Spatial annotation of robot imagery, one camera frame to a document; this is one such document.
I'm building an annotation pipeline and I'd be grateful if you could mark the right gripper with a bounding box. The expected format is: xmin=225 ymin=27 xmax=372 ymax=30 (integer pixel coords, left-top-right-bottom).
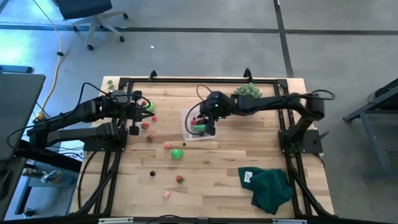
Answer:
xmin=200 ymin=90 xmax=234 ymax=137

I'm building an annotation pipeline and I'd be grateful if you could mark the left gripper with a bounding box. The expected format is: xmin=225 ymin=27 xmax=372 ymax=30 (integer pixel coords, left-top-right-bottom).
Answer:
xmin=123 ymin=90 xmax=155 ymax=136

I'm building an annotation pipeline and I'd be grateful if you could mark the green toy pear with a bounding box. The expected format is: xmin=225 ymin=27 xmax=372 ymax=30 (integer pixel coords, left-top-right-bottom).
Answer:
xmin=170 ymin=149 xmax=185 ymax=161

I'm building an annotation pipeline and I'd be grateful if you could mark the clear plastic tupperware container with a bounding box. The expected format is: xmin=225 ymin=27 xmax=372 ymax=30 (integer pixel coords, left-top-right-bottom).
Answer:
xmin=181 ymin=108 xmax=218 ymax=142

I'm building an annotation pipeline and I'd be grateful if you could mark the green grape bunch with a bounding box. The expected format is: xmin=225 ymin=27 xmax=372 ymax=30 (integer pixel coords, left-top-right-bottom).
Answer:
xmin=233 ymin=82 xmax=262 ymax=98

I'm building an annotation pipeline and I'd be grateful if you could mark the white printed sheet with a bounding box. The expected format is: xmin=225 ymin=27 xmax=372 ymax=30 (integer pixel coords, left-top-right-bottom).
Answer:
xmin=58 ymin=139 xmax=85 ymax=162

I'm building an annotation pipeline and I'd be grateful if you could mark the dark green cloth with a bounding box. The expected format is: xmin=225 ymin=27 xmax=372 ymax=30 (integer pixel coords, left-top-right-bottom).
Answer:
xmin=238 ymin=167 xmax=294 ymax=215

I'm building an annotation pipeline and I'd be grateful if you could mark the clear plastic bottle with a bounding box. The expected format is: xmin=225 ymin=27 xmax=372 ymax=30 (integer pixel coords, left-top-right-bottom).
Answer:
xmin=21 ymin=167 xmax=41 ymax=178
xmin=40 ymin=170 xmax=63 ymax=184

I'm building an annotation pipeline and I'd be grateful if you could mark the dark grey desk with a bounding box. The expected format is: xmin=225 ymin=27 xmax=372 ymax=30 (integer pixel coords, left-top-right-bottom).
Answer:
xmin=0 ymin=73 xmax=47 ymax=218

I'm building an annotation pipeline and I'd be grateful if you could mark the swivel office chair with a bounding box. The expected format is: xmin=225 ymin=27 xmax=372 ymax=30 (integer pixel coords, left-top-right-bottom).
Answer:
xmin=57 ymin=0 xmax=129 ymax=52

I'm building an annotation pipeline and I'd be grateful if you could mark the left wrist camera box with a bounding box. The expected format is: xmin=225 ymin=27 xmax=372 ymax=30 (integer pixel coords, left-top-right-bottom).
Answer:
xmin=109 ymin=90 xmax=130 ymax=104

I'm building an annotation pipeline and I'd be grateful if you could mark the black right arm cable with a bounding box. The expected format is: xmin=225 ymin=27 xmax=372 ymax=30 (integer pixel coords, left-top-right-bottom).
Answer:
xmin=185 ymin=83 xmax=336 ymax=136

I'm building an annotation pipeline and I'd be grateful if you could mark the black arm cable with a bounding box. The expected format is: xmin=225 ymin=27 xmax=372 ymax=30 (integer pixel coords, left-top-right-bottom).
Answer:
xmin=6 ymin=82 xmax=153 ymax=150
xmin=185 ymin=83 xmax=336 ymax=136

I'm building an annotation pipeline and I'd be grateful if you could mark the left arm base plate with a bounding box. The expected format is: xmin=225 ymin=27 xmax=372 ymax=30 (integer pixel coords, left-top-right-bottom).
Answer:
xmin=83 ymin=127 xmax=129 ymax=152

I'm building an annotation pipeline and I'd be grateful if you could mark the black aluminium table frame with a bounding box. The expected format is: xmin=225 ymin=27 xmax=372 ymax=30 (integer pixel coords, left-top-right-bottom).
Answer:
xmin=70 ymin=68 xmax=335 ymax=218

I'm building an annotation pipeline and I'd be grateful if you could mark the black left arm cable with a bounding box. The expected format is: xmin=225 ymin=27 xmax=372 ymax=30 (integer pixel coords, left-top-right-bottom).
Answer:
xmin=6 ymin=82 xmax=153 ymax=150

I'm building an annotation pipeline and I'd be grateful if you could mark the yellow cable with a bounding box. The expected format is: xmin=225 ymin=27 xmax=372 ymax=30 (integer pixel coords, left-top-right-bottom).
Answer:
xmin=32 ymin=0 xmax=65 ymax=121

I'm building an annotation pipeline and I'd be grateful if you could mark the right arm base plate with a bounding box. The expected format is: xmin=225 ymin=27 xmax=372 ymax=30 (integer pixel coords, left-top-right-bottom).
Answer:
xmin=278 ymin=129 xmax=330 ymax=154

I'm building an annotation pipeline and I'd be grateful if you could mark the silver metal bracket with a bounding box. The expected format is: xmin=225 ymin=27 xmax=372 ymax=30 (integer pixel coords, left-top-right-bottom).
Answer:
xmin=98 ymin=217 xmax=134 ymax=224
xmin=272 ymin=218 xmax=308 ymax=224

